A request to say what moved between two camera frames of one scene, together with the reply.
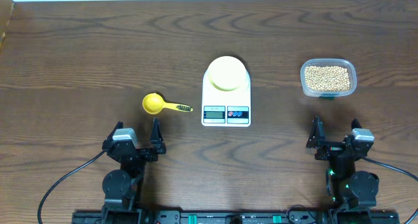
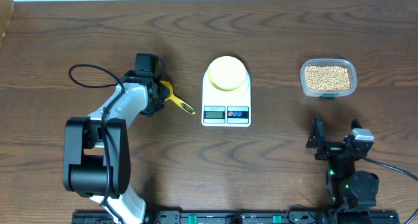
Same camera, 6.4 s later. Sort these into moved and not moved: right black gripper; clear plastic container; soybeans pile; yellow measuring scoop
Moved: yellow measuring scoop
Not moved: soybeans pile; right black gripper; clear plastic container
